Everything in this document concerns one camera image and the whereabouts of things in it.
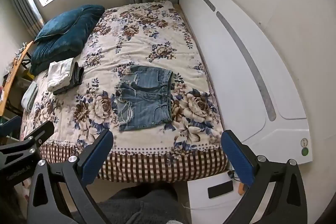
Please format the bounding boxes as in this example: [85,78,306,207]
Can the blue denim shorts pants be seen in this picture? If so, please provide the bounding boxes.
[115,66,174,132]

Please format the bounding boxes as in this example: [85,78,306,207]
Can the floral printed blanket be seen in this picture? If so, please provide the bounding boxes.
[20,0,229,184]

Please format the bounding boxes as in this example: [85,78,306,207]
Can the grey-green curtain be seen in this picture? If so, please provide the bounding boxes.
[5,0,44,41]

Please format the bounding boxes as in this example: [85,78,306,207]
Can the white bed headboard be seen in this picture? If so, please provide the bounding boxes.
[178,0,314,165]

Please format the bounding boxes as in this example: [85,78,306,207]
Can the wooden desk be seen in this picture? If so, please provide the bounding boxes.
[0,41,34,117]

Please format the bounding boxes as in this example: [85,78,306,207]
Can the teal velvet pillow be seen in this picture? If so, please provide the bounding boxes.
[34,5,105,43]

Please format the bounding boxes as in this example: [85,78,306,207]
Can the folded pale cloth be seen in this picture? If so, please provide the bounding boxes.
[21,81,39,113]

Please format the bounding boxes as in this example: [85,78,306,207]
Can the folded white pants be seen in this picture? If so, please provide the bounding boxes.
[47,58,75,92]

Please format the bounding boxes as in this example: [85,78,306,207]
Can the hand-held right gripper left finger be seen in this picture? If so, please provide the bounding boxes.
[26,130,114,224]

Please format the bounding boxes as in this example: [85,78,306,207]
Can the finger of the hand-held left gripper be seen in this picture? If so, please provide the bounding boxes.
[0,121,55,159]
[0,116,22,138]

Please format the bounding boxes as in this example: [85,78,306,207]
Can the folded dark grey pants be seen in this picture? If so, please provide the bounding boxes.
[53,61,85,95]

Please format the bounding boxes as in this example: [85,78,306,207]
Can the black phone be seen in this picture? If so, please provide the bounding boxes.
[207,180,234,199]

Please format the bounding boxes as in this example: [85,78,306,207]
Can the white nightstand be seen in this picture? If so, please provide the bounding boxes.
[187,170,253,224]

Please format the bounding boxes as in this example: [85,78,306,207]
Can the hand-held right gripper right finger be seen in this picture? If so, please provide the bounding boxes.
[221,130,308,224]

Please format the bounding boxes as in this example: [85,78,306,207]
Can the folded teal velvet blanket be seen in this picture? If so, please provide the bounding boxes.
[29,27,90,76]

